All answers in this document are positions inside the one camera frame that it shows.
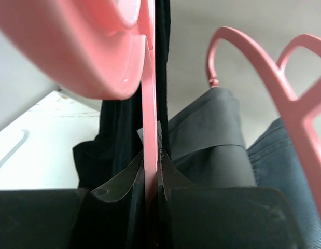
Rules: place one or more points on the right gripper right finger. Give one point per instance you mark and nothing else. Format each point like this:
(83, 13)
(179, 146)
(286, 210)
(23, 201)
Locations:
(172, 216)

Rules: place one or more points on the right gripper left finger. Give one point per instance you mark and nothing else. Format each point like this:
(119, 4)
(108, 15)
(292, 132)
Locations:
(113, 215)

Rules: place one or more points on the black t shirt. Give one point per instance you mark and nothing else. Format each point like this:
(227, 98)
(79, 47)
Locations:
(118, 142)

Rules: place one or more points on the pink hanger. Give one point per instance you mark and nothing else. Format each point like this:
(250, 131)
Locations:
(307, 41)
(97, 49)
(297, 113)

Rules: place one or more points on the grey t shirt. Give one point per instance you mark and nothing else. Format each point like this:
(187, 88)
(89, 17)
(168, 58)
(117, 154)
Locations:
(207, 144)

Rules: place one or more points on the blue t shirt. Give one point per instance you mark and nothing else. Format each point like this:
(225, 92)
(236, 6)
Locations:
(276, 165)

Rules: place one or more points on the metal clothes rack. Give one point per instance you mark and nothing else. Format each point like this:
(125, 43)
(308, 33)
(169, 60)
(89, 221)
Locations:
(10, 142)

